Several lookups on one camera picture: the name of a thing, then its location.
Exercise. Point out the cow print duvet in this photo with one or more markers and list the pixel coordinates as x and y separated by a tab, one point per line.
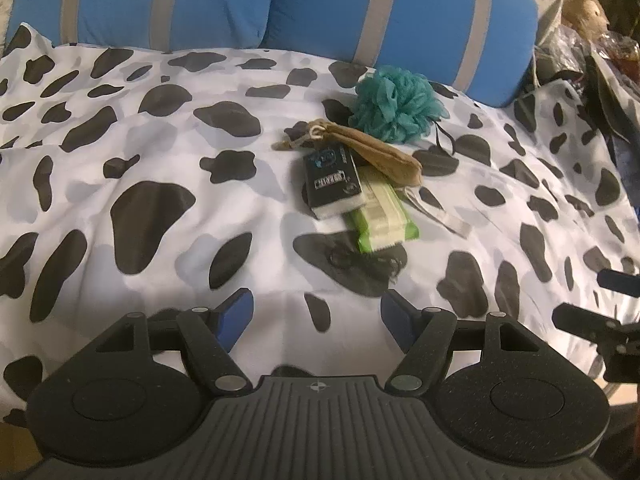
150	135

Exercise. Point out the tan fabric pouch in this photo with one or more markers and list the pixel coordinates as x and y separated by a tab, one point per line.
382	156

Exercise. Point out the dark green plastic bag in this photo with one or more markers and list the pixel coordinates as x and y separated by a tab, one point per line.
612	100

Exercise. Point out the clear plastic bag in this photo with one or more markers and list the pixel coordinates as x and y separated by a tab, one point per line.
565	47

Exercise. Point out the black tissue packet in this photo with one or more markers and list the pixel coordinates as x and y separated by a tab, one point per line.
331	182

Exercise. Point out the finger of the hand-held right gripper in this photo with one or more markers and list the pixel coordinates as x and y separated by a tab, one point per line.
617	281
580	320

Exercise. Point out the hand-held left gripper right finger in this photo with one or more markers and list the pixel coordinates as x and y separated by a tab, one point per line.
397	317

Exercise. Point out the dark blue cloth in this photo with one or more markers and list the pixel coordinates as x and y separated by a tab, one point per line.
629	170

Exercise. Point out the teal mesh bath loofah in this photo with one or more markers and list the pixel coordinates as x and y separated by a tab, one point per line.
395	105

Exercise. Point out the green wipes packet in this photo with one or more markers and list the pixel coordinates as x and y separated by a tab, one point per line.
386	217

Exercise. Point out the blue pillow with grey stripes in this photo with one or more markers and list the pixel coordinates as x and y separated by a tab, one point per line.
125	0
415	15

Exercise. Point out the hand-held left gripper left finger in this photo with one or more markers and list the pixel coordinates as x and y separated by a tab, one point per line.
234	317

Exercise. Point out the brown stuffed toy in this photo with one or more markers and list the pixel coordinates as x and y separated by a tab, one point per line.
585	7

